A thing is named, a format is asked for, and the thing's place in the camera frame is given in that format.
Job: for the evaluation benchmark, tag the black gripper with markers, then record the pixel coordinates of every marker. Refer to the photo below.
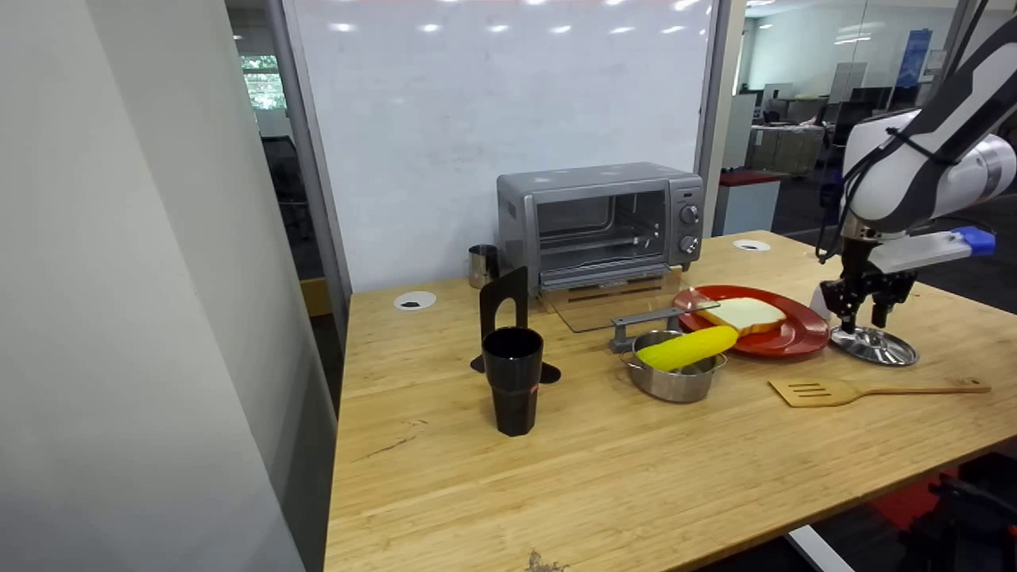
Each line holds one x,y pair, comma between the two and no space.
861,278

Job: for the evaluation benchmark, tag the steel pot lid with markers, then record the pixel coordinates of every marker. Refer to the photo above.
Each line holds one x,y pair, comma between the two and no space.
891,351

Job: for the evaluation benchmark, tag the steel pot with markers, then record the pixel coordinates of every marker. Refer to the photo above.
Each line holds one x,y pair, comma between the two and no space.
673,386

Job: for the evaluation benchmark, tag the white salt shaker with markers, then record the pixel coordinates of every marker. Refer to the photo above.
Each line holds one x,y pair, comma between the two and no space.
819,305

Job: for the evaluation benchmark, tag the red plate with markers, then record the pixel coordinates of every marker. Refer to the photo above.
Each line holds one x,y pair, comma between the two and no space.
789,337

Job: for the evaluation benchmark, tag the wooden slotted spatula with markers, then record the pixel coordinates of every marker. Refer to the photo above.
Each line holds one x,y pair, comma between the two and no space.
816,394

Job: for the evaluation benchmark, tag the white bread slice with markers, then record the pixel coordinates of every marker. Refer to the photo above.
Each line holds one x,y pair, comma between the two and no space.
742,315

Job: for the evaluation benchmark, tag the white table grommet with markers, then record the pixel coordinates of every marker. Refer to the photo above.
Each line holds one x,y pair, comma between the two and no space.
751,247
413,301

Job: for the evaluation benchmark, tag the white cabinet with red top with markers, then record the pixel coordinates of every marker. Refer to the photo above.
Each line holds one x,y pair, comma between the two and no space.
751,207

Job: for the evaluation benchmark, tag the yellow lemon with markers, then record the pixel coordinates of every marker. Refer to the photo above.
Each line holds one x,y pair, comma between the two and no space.
688,348

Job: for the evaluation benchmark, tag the red object under table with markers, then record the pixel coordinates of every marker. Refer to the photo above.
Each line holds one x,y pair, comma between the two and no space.
909,503

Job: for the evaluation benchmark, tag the white table leg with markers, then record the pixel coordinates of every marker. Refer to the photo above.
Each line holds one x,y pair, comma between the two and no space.
819,549

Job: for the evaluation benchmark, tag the black plastic cup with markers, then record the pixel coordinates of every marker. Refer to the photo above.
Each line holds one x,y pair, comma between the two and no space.
517,384

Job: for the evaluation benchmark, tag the silver toaster oven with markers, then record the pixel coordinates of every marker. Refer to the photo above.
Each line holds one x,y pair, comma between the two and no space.
518,210

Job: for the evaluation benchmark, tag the black cup stand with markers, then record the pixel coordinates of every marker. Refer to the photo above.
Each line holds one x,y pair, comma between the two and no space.
493,297

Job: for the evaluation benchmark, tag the large whiteboard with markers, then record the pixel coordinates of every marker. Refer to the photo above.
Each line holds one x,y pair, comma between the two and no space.
477,108

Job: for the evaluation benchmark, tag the blue wall poster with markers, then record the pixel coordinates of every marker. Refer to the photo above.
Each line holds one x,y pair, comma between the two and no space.
913,58

